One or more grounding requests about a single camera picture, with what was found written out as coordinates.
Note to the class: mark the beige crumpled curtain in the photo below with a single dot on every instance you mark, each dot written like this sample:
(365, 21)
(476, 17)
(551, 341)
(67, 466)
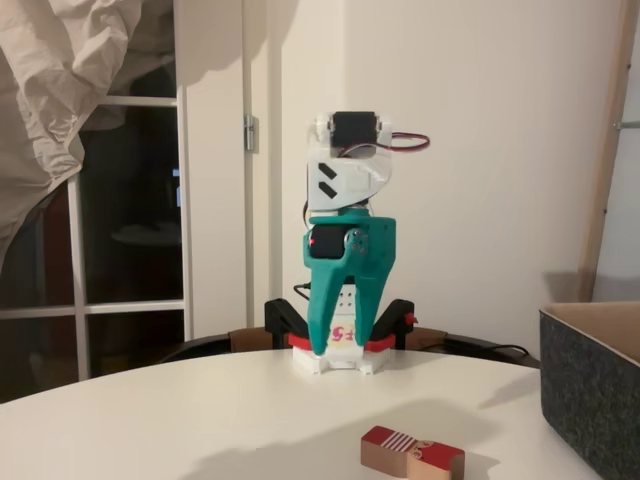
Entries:
(40, 75)

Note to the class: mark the grey board panel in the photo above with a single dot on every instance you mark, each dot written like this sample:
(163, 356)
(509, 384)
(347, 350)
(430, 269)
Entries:
(627, 225)

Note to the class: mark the dark brown wooden chair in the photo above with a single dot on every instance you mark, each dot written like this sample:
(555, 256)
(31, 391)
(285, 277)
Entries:
(465, 345)
(250, 340)

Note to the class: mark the metal door hinge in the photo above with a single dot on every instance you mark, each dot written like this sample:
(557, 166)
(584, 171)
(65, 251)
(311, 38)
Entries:
(251, 132)

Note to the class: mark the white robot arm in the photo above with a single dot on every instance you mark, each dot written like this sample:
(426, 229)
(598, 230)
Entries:
(345, 175)

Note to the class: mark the metal shelf brace rod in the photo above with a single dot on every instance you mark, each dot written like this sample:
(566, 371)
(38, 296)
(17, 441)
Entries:
(627, 125)

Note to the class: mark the white window frame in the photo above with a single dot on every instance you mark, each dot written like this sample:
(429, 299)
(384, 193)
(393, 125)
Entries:
(184, 225)

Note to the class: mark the black clamp red pad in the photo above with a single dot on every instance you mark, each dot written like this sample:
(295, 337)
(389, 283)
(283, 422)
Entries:
(280, 315)
(397, 320)

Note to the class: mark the red painted wooden block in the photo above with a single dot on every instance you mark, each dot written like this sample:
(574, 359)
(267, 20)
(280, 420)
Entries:
(400, 450)

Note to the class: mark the dark grey felt bin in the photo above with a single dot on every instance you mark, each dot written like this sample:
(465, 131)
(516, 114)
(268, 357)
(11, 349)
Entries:
(590, 390)

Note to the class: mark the teal gripper black servo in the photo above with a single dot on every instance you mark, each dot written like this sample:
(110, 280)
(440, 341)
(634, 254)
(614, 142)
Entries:
(372, 245)

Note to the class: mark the wooden shelf post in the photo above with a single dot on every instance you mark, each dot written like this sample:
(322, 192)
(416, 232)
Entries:
(604, 200)

